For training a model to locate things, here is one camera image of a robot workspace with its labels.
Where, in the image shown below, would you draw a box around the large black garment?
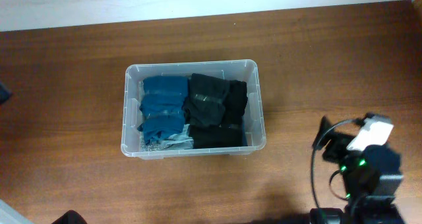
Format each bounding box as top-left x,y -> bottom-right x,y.
189,80 -> 248,149

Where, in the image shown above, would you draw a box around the small black garment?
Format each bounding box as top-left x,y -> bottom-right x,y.
183,73 -> 230,127

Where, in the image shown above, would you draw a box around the light blue jeans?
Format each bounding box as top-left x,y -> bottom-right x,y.
141,123 -> 193,152

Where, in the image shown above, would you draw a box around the teal taped garment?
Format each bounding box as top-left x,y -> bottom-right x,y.
138,76 -> 189,146

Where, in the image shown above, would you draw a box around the dark blue jeans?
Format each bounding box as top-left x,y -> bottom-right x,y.
241,117 -> 248,146

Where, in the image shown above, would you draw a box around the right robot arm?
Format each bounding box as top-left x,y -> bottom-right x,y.
309,113 -> 404,224

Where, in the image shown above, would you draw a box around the clear plastic storage container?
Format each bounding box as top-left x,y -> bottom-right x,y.
121,59 -> 266,160

